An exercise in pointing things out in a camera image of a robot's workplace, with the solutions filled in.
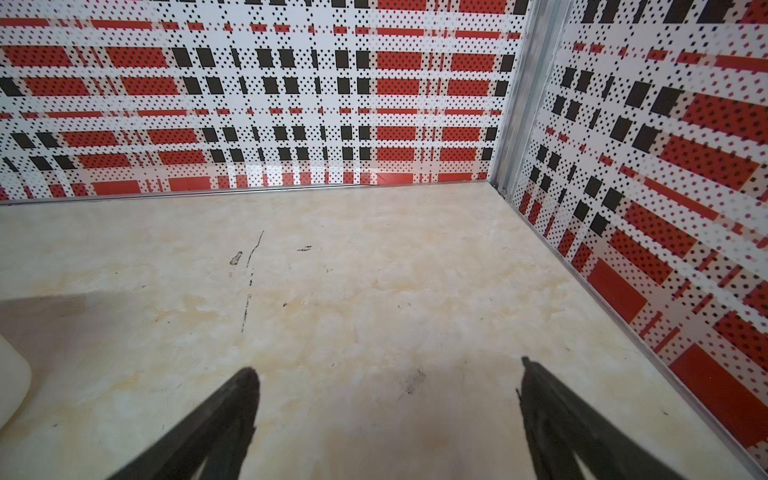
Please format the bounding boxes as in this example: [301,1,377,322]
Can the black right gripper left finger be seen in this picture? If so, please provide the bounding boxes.
[111,367,260,479]

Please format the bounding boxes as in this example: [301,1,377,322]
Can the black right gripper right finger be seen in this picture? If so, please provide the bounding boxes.
[518,356,681,479]

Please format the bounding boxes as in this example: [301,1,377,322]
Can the white plastic bin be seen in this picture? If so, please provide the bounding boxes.
[0,337,32,427]

